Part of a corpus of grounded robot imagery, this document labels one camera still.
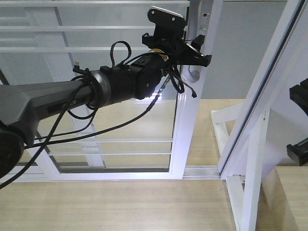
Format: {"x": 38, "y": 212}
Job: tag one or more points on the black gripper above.
{"x": 168, "y": 39}

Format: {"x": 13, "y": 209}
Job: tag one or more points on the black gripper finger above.
{"x": 299, "y": 95}
{"x": 298, "y": 152}

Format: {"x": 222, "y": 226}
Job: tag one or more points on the grey door handle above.
{"x": 190, "y": 72}

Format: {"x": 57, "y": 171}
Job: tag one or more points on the white framed sliding glass door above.
{"x": 154, "y": 147}

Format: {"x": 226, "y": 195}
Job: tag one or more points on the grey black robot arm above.
{"x": 22, "y": 107}

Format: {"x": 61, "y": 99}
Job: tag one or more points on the aluminium floor door track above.
{"x": 208, "y": 172}

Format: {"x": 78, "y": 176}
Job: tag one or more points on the plywood box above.
{"x": 286, "y": 193}

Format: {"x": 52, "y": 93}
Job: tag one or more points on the white wooden support brace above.
{"x": 244, "y": 192}

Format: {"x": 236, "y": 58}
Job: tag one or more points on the rear white support brace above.
{"x": 219, "y": 119}

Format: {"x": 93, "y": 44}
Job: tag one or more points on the light plywood base board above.
{"x": 138, "y": 205}

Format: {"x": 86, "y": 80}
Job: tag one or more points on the fixed white framed glass panel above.
{"x": 30, "y": 54}

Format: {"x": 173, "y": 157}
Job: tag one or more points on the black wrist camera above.
{"x": 166, "y": 18}

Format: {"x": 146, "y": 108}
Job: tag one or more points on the white door frame post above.
{"x": 285, "y": 47}

